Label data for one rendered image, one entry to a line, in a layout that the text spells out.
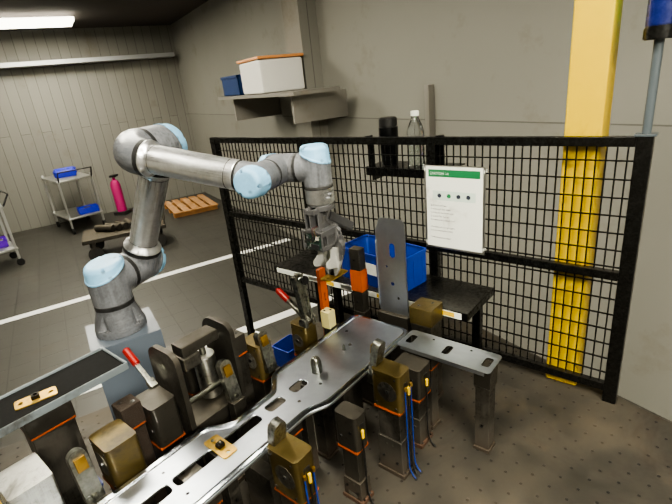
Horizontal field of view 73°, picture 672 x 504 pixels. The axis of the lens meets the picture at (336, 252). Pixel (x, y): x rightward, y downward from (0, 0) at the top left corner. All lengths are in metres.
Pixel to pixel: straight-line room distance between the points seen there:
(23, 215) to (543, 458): 8.20
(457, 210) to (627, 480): 0.91
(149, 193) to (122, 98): 7.28
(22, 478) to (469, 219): 1.39
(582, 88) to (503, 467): 1.08
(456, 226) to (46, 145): 7.61
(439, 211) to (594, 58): 0.64
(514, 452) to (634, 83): 1.70
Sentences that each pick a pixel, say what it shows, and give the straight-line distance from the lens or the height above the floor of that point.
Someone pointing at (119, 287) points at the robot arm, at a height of 1.25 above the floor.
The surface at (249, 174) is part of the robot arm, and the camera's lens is 1.06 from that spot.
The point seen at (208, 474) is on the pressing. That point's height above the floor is 1.00.
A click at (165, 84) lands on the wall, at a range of 8.85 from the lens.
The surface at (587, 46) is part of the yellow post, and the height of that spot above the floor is 1.78.
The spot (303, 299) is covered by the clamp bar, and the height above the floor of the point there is 1.13.
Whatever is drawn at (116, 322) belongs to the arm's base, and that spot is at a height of 1.15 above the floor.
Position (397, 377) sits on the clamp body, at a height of 1.04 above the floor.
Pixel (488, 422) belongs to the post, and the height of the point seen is 0.81.
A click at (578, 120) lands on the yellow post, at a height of 1.59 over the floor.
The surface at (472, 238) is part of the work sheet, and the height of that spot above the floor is 1.20.
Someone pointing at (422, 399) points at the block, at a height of 0.87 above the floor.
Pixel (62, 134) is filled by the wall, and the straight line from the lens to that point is 8.63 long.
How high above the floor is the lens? 1.77
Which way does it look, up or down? 21 degrees down
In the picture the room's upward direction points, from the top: 6 degrees counter-clockwise
